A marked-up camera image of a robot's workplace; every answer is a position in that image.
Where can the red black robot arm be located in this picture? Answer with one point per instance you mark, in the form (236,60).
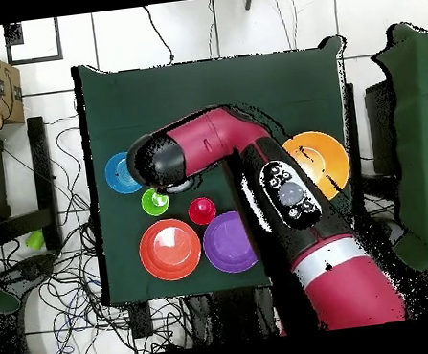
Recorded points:
(348,295)

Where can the red cup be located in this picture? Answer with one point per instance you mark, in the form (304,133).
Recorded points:
(202,211)

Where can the purple bowl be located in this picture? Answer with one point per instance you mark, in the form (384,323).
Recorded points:
(226,248)

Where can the dark green tablecloth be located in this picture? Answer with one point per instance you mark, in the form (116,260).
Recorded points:
(206,85)

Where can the orange bowl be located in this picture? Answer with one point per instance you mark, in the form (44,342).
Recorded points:
(170,259)

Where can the small blue bowl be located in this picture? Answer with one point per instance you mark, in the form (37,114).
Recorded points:
(117,177)

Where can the large yellow bowl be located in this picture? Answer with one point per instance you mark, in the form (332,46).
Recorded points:
(335,158)

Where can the black box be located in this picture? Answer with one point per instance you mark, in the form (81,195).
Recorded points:
(381,125)

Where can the dark grey rod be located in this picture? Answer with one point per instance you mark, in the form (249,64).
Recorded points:
(249,1)

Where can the light green plastic cup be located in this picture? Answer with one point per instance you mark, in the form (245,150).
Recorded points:
(34,240)

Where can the dark grey caster foot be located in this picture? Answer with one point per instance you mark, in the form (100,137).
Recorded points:
(28,270)

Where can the black metal frame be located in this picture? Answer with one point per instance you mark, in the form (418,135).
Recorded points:
(41,167)

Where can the grey square frame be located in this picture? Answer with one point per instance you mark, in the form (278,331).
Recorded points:
(13,35)

